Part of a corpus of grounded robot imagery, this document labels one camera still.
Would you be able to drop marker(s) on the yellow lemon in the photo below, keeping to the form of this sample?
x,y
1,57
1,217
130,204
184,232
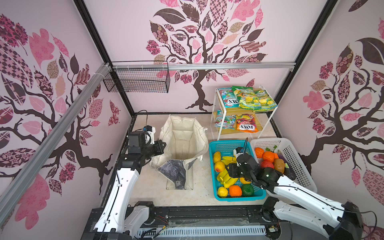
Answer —
x,y
222,192

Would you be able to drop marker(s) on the orange toy pumpkin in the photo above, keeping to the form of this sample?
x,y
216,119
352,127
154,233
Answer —
x,y
265,155

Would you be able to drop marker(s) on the brown toy potato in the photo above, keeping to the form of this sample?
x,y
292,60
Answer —
x,y
279,165

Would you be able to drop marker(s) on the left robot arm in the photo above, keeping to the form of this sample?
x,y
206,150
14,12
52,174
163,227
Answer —
x,y
115,223

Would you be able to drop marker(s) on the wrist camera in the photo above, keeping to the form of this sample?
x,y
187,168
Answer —
x,y
149,134
238,152

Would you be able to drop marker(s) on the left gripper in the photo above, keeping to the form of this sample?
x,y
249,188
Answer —
x,y
160,149

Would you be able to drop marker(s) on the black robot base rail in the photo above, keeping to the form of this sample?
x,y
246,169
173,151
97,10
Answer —
x,y
147,222

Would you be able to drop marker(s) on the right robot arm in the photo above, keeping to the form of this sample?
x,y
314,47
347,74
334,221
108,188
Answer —
x,y
299,205

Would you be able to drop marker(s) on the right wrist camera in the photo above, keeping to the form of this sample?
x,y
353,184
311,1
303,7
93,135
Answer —
x,y
238,152

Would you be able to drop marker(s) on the black wire wall basket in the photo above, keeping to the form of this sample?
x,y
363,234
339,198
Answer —
x,y
138,77

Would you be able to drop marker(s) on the orange Fox's candy bag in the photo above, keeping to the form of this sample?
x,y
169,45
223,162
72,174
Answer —
x,y
246,123

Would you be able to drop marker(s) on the yellow red peach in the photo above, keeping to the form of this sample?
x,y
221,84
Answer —
x,y
219,167

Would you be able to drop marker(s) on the yellow green candy bag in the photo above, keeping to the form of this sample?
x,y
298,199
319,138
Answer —
x,y
256,101

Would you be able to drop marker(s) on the orange fruit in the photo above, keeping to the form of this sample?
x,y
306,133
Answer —
x,y
235,191

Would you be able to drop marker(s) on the wrinkled yellow fruit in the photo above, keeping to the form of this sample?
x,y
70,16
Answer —
x,y
217,157

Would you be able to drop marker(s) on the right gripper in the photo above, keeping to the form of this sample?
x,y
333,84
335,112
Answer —
x,y
231,169

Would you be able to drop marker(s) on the beige canvas grocery bag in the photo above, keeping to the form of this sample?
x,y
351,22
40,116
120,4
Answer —
x,y
186,142

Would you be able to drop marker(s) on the green Fox's bag top shelf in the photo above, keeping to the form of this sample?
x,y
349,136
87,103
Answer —
x,y
228,97

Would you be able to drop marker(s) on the white plastic basket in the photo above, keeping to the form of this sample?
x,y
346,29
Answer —
x,y
303,177

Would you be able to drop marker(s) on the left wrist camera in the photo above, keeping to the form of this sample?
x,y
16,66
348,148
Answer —
x,y
149,134

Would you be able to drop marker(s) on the yellow banana bunch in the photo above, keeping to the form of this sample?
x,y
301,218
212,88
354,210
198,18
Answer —
x,y
229,160
225,179

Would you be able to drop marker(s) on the red toy tomato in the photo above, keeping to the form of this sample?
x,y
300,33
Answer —
x,y
267,164

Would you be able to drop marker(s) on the green pepper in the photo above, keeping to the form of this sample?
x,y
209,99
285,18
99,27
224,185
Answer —
x,y
247,190

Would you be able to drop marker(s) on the teal plastic basket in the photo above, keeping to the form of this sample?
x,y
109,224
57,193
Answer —
x,y
226,149

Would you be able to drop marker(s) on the aluminium frame rail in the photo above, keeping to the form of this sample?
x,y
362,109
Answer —
x,y
23,180

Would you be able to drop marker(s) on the green Fox's candy bag lower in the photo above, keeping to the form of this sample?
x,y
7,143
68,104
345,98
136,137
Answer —
x,y
227,122

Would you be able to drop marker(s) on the green leafy toy vegetable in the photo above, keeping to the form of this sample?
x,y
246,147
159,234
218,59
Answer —
x,y
273,149

